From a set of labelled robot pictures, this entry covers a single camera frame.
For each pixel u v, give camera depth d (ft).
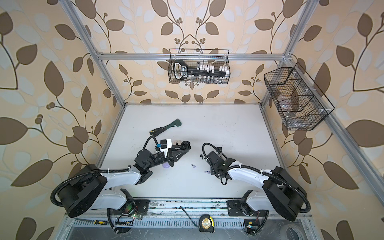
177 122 3.54
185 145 2.32
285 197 1.37
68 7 2.37
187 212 2.41
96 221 2.31
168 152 2.13
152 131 3.34
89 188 1.42
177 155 2.24
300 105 2.41
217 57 2.99
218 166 2.14
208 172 2.82
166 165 2.88
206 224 2.23
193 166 2.91
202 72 2.71
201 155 3.01
